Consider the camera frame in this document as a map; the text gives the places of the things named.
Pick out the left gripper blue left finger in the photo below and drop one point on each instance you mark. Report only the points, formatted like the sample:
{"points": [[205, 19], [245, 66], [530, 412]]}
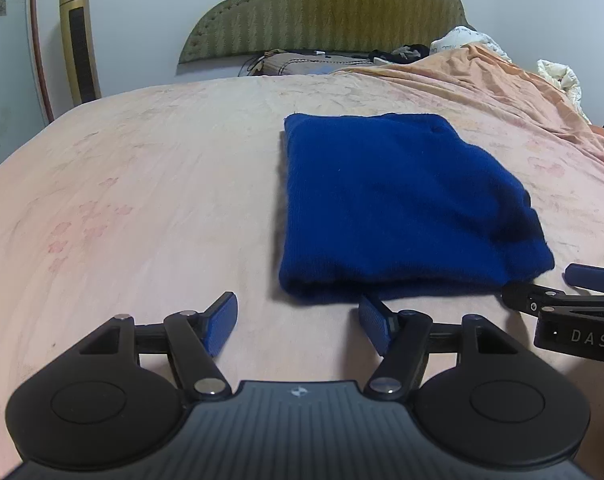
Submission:
{"points": [[194, 340]]}

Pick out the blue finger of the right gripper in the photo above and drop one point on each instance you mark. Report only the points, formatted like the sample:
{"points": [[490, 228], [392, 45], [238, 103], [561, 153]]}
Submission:
{"points": [[582, 276]]}

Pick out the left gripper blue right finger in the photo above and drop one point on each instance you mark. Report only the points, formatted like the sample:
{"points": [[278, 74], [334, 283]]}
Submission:
{"points": [[402, 340]]}

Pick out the blue beaded knit sweater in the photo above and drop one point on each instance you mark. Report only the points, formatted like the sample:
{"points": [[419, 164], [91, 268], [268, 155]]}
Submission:
{"points": [[399, 205]]}

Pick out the dark clothes near headboard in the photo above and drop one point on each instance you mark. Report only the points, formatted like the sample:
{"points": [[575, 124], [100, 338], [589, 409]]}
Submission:
{"points": [[407, 54]]}

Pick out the pink bed sheet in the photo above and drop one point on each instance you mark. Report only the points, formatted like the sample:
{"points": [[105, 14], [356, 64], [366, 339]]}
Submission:
{"points": [[160, 199]]}

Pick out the brown patterned pillow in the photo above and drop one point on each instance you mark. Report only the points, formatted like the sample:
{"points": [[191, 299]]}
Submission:
{"points": [[290, 63]]}

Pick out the frosted glass wardrobe door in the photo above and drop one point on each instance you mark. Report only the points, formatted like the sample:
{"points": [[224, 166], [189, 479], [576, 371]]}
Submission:
{"points": [[22, 113]]}

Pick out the olive green padded headboard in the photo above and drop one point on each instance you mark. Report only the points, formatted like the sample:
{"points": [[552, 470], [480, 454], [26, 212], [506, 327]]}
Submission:
{"points": [[237, 27]]}

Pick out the gold tower fan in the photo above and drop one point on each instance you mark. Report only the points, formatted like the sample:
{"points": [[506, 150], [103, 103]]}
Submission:
{"points": [[78, 51]]}

